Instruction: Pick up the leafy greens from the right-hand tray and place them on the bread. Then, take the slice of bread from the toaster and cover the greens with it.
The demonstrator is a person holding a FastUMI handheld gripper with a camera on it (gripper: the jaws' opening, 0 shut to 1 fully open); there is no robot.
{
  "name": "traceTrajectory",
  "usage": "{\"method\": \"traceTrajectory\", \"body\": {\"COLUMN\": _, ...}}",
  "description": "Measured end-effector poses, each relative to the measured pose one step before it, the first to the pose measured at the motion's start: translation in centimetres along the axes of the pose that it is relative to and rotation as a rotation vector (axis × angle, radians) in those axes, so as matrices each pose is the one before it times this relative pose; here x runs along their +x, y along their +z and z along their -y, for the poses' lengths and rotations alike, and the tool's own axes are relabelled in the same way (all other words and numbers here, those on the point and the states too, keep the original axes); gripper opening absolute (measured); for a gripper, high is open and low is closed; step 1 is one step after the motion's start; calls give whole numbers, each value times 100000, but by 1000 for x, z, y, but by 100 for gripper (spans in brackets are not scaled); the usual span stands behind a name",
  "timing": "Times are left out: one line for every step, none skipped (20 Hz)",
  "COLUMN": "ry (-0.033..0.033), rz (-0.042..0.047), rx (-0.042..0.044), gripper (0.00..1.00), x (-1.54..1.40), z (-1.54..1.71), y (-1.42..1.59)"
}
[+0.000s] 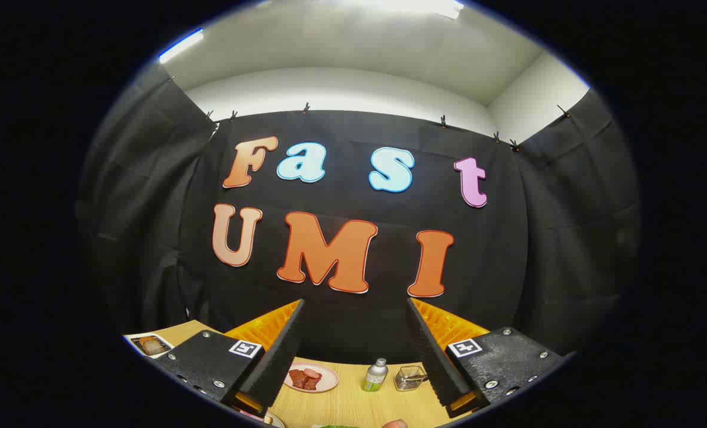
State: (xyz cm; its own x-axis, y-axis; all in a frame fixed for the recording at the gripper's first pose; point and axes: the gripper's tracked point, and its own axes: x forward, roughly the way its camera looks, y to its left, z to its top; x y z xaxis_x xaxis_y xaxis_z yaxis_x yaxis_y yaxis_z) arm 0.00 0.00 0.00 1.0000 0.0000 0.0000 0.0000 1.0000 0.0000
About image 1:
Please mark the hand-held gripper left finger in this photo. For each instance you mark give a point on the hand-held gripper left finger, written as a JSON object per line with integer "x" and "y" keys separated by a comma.
{"x": 282, "y": 351}

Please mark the silver green drink bottle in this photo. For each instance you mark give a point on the silver green drink bottle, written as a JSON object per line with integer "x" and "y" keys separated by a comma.
{"x": 375, "y": 377}

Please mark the pink round plate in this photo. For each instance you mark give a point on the pink round plate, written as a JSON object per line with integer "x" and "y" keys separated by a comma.
{"x": 328, "y": 380}

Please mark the row of black cloth clips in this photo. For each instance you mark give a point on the row of black cloth clips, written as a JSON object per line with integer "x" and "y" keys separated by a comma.
{"x": 306, "y": 108}

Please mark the dark brown meat slice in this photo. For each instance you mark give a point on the dark brown meat slice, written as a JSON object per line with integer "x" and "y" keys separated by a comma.
{"x": 312, "y": 384}
{"x": 297, "y": 378}

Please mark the red sausage slice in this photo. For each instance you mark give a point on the red sausage slice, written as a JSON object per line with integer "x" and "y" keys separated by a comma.
{"x": 312, "y": 373}

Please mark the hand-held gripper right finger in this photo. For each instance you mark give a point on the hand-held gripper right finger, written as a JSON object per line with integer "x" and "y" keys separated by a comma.
{"x": 434, "y": 356}

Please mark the white toaster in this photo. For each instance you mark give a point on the white toaster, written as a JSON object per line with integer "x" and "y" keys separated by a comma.
{"x": 166, "y": 348}

